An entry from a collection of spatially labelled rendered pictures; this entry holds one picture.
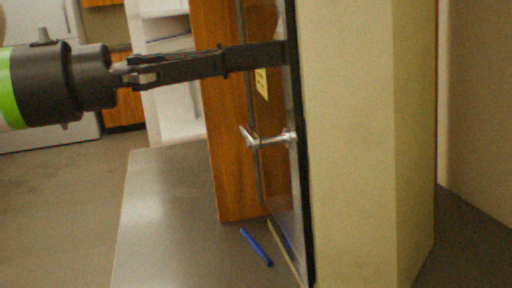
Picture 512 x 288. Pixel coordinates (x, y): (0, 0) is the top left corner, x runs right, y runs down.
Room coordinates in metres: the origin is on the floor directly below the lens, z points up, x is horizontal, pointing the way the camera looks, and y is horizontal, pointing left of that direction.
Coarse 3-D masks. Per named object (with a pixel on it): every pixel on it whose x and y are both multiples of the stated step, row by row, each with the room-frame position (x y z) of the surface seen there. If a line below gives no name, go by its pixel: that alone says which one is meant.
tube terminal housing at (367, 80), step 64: (320, 0) 0.54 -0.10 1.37; (384, 0) 0.56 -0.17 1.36; (320, 64) 0.54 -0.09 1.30; (384, 64) 0.55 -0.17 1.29; (320, 128) 0.54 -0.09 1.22; (384, 128) 0.55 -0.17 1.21; (320, 192) 0.54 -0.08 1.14; (384, 192) 0.55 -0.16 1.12; (320, 256) 0.54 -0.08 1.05; (384, 256) 0.55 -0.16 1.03
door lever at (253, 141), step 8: (240, 128) 0.64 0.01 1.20; (248, 128) 0.63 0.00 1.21; (248, 136) 0.59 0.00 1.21; (256, 136) 0.58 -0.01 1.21; (272, 136) 0.58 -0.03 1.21; (280, 136) 0.58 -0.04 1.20; (288, 136) 0.58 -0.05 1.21; (248, 144) 0.58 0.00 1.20; (256, 144) 0.57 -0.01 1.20; (264, 144) 0.58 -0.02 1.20; (272, 144) 0.58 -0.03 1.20; (288, 144) 0.58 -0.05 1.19
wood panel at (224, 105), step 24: (192, 0) 0.89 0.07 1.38; (216, 0) 0.90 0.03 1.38; (192, 24) 0.89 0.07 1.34; (216, 24) 0.90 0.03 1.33; (240, 72) 0.90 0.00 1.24; (216, 96) 0.89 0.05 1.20; (240, 96) 0.90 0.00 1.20; (216, 120) 0.89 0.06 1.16; (240, 120) 0.90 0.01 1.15; (216, 144) 0.89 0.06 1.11; (240, 144) 0.90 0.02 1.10; (216, 168) 0.89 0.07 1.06; (240, 168) 0.90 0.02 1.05; (216, 192) 0.89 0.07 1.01; (240, 192) 0.90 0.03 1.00; (240, 216) 0.90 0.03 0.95
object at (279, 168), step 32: (256, 0) 0.69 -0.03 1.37; (288, 0) 0.55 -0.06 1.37; (256, 32) 0.72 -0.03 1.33; (288, 32) 0.54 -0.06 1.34; (288, 64) 0.55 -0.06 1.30; (256, 96) 0.77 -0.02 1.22; (288, 96) 0.56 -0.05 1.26; (256, 128) 0.80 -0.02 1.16; (288, 128) 0.58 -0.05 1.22; (288, 160) 0.59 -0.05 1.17; (288, 192) 0.61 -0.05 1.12; (288, 224) 0.63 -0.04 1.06; (288, 256) 0.65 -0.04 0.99
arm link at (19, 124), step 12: (0, 48) 0.53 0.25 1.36; (0, 60) 0.50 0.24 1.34; (0, 72) 0.50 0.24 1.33; (0, 84) 0.49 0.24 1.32; (0, 96) 0.49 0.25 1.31; (12, 96) 0.49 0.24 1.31; (0, 108) 0.49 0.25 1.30; (12, 108) 0.49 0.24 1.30; (0, 120) 0.49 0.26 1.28; (12, 120) 0.50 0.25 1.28; (0, 132) 0.51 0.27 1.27
